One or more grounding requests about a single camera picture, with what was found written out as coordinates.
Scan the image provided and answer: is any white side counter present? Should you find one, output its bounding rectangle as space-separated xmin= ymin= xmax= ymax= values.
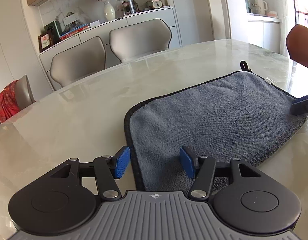
xmin=246 ymin=12 xmax=288 ymax=56

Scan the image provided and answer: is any white electric kettle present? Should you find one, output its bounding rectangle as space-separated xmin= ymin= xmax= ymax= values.
xmin=251 ymin=0 xmax=268 ymax=15

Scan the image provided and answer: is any dark picture frame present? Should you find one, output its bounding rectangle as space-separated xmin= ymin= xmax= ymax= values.
xmin=38 ymin=30 xmax=54 ymax=54

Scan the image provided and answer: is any stack of colourful books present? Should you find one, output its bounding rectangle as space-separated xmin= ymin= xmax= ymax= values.
xmin=59 ymin=23 xmax=91 ymax=41

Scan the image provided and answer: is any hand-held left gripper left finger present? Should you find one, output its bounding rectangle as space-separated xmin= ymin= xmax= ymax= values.
xmin=50 ymin=146 xmax=131 ymax=201

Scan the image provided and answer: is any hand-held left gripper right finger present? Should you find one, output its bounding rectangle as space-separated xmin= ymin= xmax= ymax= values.
xmin=179 ymin=146 xmax=260 ymax=202

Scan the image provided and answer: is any clear glass display jar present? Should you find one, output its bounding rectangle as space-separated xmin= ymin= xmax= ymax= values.
xmin=116 ymin=0 xmax=139 ymax=17

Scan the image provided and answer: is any dark ornament with white label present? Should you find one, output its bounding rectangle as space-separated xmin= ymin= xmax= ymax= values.
xmin=62 ymin=12 xmax=81 ymax=27

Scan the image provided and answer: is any white sideboard cabinet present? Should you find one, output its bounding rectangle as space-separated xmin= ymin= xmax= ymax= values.
xmin=38 ymin=6 xmax=183 ymax=91

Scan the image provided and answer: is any green box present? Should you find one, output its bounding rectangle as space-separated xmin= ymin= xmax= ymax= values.
xmin=43 ymin=20 xmax=62 ymax=39

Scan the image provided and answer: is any red patterned cloth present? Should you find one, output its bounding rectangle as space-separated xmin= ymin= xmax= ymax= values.
xmin=0 ymin=80 xmax=21 ymax=124

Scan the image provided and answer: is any white ceramic vase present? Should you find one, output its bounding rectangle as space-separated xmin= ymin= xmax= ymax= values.
xmin=103 ymin=0 xmax=116 ymax=21

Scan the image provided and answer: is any beige dining chair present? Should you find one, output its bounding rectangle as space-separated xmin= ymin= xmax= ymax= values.
xmin=108 ymin=18 xmax=173 ymax=64
xmin=49 ymin=36 xmax=107 ymax=92

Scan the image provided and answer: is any grey towel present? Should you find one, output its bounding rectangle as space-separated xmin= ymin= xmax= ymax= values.
xmin=123 ymin=60 xmax=308 ymax=192

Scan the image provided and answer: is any beige chair with red cloth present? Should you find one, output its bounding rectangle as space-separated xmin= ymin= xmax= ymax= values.
xmin=0 ymin=74 xmax=36 ymax=126

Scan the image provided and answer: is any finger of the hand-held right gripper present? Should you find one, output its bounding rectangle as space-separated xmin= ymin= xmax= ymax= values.
xmin=290 ymin=89 xmax=308 ymax=116

